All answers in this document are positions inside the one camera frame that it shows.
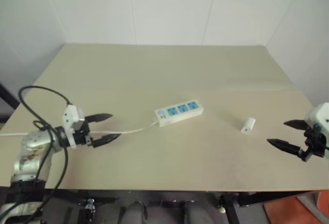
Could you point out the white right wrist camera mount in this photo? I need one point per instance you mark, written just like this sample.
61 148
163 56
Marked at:
320 116

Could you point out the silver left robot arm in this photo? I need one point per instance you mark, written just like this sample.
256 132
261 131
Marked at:
30 144

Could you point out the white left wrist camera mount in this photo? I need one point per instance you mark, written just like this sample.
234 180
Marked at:
70 113

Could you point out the white plug adapter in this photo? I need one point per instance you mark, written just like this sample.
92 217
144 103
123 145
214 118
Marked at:
248 126

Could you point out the black slanted bar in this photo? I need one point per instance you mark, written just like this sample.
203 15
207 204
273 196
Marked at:
7 94

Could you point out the white power strip blue sockets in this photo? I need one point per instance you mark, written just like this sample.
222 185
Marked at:
180 113

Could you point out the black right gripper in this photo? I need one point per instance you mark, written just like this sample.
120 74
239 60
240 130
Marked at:
313 147

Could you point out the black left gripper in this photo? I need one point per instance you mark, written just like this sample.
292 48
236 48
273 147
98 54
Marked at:
81 136

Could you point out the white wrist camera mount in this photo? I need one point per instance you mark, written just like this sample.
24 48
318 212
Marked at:
320 116
70 113

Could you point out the black table frame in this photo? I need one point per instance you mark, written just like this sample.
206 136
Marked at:
239 198

